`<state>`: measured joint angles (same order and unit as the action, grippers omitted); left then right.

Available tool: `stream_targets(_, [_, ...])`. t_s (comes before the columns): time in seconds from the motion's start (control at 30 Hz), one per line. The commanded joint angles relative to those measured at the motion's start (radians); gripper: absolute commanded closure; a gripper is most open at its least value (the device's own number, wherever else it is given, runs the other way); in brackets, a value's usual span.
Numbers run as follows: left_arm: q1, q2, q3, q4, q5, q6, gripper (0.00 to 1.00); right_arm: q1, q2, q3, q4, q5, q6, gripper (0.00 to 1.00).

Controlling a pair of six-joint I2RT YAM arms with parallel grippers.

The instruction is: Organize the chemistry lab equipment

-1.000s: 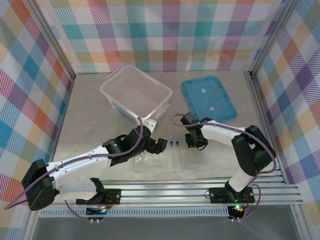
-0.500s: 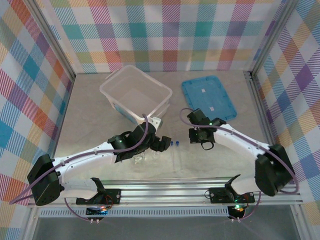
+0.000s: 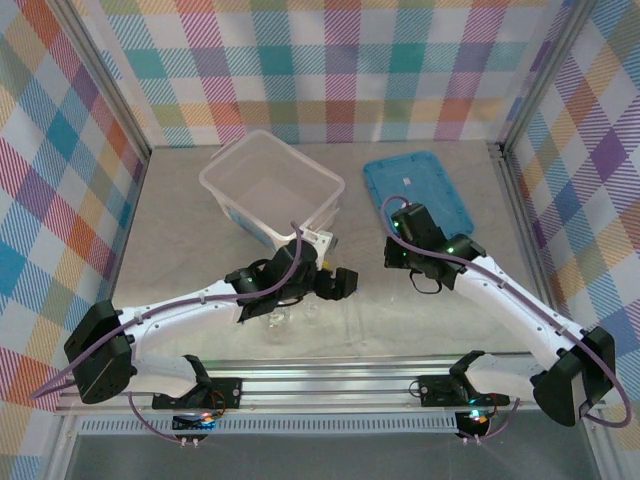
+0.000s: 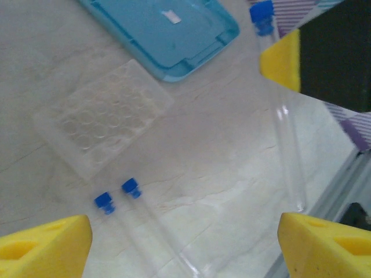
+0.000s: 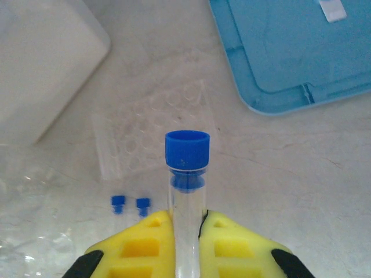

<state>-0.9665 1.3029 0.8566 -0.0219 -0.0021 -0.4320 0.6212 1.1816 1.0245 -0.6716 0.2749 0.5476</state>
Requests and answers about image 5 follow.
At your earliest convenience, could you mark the clear plastic test tube rack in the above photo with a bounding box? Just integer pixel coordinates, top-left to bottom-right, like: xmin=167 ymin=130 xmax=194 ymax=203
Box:
xmin=92 ymin=78 xmax=223 ymax=181

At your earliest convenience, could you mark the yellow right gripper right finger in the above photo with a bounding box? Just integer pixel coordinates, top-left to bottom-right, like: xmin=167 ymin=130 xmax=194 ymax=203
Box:
xmin=198 ymin=209 xmax=316 ymax=278

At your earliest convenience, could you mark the clear glass beaker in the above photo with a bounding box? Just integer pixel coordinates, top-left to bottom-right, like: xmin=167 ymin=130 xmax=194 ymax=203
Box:
xmin=0 ymin=156 xmax=77 ymax=278

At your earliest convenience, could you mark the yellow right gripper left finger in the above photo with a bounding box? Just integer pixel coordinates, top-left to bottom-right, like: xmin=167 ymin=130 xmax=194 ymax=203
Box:
xmin=62 ymin=210 xmax=176 ymax=278

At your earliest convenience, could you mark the white plastic storage box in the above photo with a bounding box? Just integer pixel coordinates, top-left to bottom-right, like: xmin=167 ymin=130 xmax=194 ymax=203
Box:
xmin=0 ymin=0 xmax=112 ymax=146

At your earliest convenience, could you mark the blue capped clear test tube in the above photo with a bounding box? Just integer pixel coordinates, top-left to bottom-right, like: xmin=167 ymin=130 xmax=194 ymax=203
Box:
xmin=135 ymin=197 xmax=151 ymax=224
xmin=164 ymin=130 xmax=212 ymax=278
xmin=111 ymin=195 xmax=128 ymax=235

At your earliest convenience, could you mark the blue plastic box lid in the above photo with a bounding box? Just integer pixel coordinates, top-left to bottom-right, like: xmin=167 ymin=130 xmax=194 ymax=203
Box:
xmin=208 ymin=0 xmax=371 ymax=117

